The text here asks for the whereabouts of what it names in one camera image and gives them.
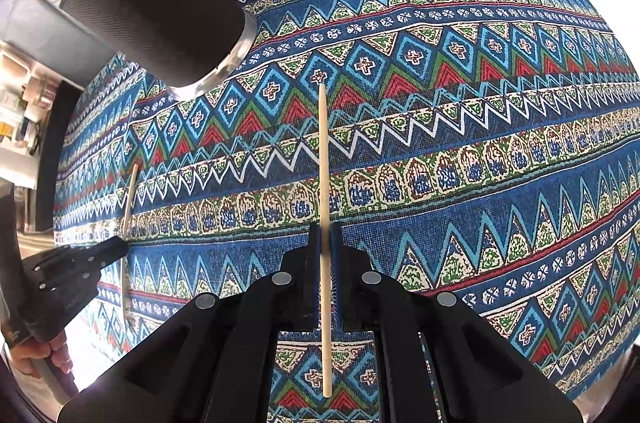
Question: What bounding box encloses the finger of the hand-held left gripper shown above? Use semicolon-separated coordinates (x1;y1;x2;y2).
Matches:
84;235;130;274

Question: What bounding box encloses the black cup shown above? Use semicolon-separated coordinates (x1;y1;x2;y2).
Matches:
59;0;258;100

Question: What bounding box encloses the cluttered white shelf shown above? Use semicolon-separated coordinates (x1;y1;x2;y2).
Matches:
0;43;66;190

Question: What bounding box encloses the blue patterned tablecloth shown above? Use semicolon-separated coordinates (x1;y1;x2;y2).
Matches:
52;0;640;423

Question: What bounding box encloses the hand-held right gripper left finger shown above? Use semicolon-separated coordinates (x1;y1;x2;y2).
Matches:
56;223;328;423

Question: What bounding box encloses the person's left hand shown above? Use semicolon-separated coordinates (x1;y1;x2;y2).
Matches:
10;334;74;389

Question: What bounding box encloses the light wooden chopstick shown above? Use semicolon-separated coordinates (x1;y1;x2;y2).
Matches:
318;84;333;399
120;163;140;321

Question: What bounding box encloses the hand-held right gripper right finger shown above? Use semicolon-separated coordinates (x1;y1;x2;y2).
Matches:
330;223;584;423

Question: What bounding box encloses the black chair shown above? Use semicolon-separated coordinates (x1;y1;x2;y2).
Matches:
36;80;86;234

